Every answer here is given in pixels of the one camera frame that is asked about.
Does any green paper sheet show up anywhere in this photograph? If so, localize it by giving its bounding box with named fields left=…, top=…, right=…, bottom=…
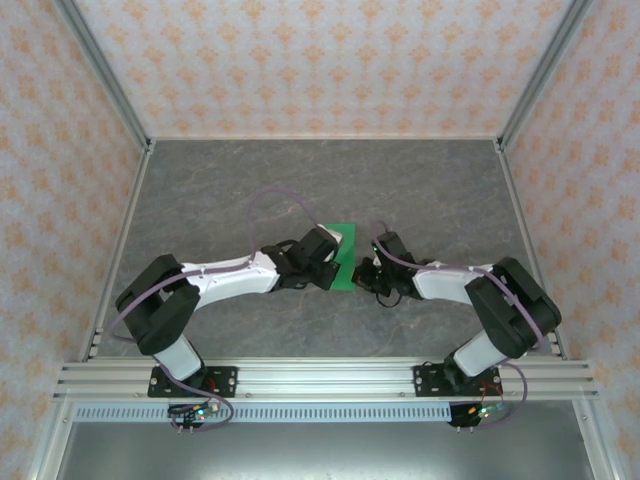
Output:
left=324, top=222, right=358, bottom=292

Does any grey metal sheet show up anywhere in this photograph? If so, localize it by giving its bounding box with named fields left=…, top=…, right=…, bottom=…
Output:
left=54, top=422, right=601, bottom=480

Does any aluminium mounting beam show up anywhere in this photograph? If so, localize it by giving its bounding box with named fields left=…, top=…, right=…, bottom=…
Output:
left=53, top=357, right=599, bottom=401

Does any small lit circuit board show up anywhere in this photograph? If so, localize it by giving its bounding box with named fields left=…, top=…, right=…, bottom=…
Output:
left=168, top=402, right=221, bottom=421
left=462, top=402, right=507, bottom=419

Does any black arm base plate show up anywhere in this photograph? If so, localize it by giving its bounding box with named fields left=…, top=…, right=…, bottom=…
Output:
left=148, top=366, right=239, bottom=399
left=413, top=364, right=501, bottom=399

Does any thin aluminium wall rail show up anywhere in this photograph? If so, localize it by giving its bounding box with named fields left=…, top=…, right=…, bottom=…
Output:
left=149, top=133, right=501, bottom=142

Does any slotted grey cable duct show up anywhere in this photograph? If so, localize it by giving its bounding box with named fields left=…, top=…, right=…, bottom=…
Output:
left=74, top=405, right=456, bottom=424

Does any aluminium side rail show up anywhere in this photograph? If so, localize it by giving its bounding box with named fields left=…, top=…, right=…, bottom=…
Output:
left=494, top=139, right=569, bottom=362
left=77, top=139, right=156, bottom=362

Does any aluminium corner post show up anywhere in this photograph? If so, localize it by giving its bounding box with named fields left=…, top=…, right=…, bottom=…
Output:
left=53, top=0, right=156, bottom=154
left=494, top=0, right=596, bottom=154

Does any aluminium frame leg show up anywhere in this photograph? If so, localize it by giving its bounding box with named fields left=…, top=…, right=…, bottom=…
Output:
left=572, top=399, right=626, bottom=480
left=27, top=399, right=76, bottom=480

